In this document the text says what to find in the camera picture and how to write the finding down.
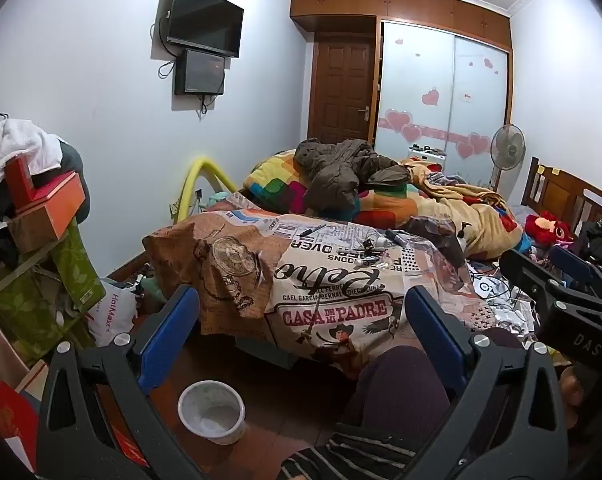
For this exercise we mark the wooden overhead cabinet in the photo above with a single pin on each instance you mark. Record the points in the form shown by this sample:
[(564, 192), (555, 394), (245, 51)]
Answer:
[(401, 2)]

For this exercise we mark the black wall television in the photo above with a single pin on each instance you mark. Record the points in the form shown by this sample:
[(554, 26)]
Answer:
[(203, 17)]

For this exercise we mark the red plush toy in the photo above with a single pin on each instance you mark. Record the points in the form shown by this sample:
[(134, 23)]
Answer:
[(548, 227)]

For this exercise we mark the dark translucent plastic bag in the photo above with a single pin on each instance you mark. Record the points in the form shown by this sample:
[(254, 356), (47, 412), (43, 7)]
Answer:
[(433, 232)]

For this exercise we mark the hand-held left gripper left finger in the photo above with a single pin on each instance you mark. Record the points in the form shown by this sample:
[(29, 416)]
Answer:
[(173, 327)]

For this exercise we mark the white plastic shopping bag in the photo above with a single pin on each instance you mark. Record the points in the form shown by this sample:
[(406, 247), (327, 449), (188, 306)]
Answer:
[(112, 312)]

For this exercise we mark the person's right hand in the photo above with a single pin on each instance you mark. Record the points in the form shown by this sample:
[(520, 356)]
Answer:
[(576, 395)]

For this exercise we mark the red printed paper bag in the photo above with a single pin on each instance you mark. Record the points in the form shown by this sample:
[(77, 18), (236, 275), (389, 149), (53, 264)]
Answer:
[(8, 422)]

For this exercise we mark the black marker pen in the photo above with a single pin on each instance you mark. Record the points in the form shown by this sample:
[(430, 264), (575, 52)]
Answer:
[(313, 231)]

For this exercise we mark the white cloth pile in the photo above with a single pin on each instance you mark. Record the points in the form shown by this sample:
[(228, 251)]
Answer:
[(16, 145)]

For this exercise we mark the dark clothes pile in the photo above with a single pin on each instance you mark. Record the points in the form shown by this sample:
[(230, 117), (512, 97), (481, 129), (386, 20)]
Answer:
[(601, 240)]

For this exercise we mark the newspaper print blanket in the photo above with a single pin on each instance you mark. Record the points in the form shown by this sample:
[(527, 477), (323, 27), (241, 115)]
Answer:
[(301, 280)]

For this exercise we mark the black wall speaker box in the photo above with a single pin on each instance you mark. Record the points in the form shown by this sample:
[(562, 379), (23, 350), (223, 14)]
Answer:
[(199, 72)]

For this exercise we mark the brown wooden door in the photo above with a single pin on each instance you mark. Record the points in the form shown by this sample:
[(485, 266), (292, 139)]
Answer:
[(342, 92)]

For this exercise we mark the tan fleece blanket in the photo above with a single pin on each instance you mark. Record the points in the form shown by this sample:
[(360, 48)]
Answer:
[(471, 215)]

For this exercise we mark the standing electric fan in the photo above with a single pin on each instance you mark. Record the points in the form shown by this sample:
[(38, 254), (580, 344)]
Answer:
[(507, 146)]

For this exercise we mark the olive puffer jacket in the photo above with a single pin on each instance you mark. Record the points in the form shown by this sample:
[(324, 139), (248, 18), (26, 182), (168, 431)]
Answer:
[(338, 170)]

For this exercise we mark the white plastic cup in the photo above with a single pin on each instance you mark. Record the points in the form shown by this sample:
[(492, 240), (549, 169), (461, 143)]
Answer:
[(211, 412)]

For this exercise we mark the colourful patchwork blanket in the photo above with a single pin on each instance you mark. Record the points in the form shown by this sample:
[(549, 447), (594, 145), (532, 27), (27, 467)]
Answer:
[(281, 187)]

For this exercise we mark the grey striped garment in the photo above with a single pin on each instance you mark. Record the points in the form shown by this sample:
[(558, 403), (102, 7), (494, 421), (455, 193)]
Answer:
[(341, 455)]

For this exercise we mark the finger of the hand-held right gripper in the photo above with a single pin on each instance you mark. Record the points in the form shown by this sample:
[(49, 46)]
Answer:
[(526, 270), (573, 265)]

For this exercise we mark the person's leg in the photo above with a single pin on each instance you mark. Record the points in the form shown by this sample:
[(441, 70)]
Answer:
[(398, 395)]

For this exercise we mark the orange cardboard box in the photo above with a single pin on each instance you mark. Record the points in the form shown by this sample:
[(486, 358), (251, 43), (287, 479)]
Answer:
[(46, 205)]

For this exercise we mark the green leaf print bag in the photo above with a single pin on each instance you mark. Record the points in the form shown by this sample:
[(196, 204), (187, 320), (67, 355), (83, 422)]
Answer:
[(36, 300)]

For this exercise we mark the black cylindrical tool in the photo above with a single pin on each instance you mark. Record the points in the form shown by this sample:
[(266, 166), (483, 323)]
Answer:
[(397, 237)]

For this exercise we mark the yellow foam tube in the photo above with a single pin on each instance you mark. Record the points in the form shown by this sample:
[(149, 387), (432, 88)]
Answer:
[(203, 167)]

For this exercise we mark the silver compact disc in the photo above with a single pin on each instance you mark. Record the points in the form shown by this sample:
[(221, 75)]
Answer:
[(484, 288)]

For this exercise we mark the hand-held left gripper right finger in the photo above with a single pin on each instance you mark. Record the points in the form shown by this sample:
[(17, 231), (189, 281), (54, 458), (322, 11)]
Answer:
[(431, 327)]

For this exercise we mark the white low cabinet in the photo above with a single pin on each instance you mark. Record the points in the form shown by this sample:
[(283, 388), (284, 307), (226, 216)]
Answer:
[(427, 157)]

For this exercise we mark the dark grey bag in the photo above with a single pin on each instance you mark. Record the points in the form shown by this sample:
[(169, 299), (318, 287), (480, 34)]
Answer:
[(73, 170)]

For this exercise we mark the sliding wardrobe with heart stickers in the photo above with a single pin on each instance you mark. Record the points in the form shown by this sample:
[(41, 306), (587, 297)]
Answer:
[(431, 90)]

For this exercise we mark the wooden bed headboard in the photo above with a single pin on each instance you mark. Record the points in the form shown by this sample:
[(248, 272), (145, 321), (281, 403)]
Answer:
[(561, 195)]

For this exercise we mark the white pump bottle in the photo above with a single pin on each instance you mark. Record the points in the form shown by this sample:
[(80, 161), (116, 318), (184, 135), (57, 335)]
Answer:
[(463, 237)]

